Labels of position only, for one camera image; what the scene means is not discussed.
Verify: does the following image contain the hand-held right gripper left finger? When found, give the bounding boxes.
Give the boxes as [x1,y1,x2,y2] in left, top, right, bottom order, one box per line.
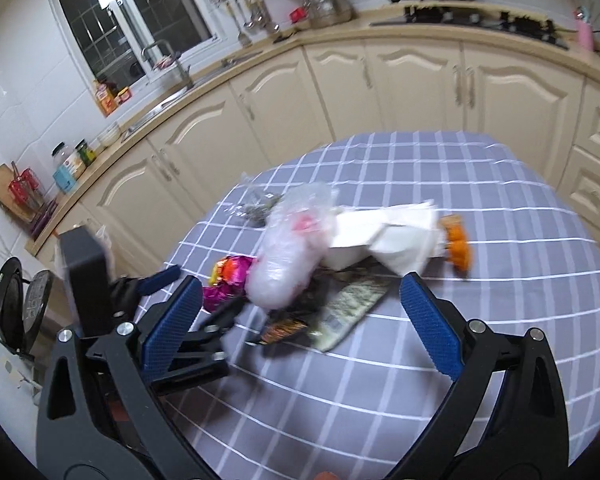
[36,276,216,480]

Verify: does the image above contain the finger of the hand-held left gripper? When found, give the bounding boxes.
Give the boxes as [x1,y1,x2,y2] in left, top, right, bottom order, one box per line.
[111,264,182,321]
[152,300,247,397]

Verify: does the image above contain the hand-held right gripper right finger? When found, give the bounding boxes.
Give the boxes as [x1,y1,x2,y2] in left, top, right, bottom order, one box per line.
[395,272,571,480]

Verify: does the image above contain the shiny pink candy wrapper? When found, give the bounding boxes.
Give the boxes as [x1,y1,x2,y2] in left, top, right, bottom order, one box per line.
[202,254,257,312]

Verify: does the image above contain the dark orange snack wrapper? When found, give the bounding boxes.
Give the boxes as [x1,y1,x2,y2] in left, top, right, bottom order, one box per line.
[247,310,313,347]

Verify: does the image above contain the orange peel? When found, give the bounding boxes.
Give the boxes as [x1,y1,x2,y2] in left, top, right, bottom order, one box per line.
[439,214,474,277]

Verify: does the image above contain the white paper napkin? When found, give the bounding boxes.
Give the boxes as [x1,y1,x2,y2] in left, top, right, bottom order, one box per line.
[324,200,442,277]

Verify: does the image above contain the clear plastic bag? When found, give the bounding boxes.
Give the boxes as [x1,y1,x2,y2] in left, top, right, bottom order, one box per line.
[244,182,342,311]

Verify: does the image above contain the grey checked tablecloth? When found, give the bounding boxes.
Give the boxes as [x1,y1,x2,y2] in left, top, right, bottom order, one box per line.
[130,130,600,480]

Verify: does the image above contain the glass jar with blue label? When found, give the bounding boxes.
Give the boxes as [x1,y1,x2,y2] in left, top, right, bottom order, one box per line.
[51,142,86,194]

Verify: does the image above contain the crumpled silver wrapper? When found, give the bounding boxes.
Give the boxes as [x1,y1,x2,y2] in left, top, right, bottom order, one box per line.
[227,187,283,228]

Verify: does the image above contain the green lidded jar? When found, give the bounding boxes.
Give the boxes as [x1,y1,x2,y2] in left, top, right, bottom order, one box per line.
[75,139,97,167]

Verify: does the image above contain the wooden cutting board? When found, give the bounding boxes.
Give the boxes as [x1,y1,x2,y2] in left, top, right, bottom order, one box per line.
[0,164,37,222]

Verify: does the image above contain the white bowl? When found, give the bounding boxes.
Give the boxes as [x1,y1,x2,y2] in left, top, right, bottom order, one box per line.
[97,122,122,147]

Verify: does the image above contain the steel sink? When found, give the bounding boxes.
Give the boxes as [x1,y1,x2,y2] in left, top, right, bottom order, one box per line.
[122,52,263,136]

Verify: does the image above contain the orange seasoning box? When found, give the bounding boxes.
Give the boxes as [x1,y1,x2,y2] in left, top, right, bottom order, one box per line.
[92,80,119,117]

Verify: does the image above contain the steel faucet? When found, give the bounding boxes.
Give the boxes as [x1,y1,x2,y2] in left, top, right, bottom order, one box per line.
[140,40,194,89]

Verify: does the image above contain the cream kitchen cabinets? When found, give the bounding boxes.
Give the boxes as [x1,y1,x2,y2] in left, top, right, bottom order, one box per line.
[26,35,600,311]

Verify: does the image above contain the kitchen window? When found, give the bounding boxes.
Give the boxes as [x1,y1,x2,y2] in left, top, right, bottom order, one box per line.
[44,0,220,85]

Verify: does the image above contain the black gas stove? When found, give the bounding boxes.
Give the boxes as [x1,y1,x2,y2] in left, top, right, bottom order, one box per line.
[369,0,572,52]

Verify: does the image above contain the steel pot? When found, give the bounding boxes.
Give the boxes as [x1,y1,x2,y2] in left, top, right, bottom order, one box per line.
[301,0,357,29]

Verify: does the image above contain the pink utensil holder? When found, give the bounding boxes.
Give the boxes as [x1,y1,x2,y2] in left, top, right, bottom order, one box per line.
[571,4,597,54]

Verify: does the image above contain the red wire rack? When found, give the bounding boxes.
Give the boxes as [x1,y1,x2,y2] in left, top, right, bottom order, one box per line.
[8,167,47,212]

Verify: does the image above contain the rail with hanging utensils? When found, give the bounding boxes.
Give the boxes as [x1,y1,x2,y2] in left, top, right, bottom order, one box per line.
[207,0,282,49]

